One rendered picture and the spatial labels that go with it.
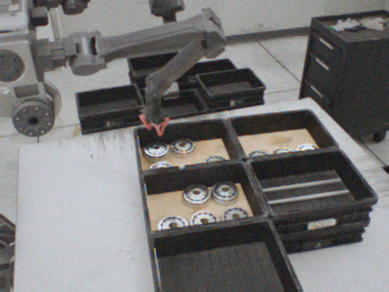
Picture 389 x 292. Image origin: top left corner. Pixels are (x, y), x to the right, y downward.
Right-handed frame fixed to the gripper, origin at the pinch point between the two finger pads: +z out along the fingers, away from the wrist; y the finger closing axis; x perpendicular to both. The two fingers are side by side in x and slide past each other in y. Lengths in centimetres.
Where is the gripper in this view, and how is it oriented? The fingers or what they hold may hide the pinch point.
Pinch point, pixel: (154, 130)
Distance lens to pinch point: 174.1
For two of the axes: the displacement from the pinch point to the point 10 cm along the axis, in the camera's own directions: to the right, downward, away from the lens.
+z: 0.0, 7.9, 6.2
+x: -6.6, 4.6, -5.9
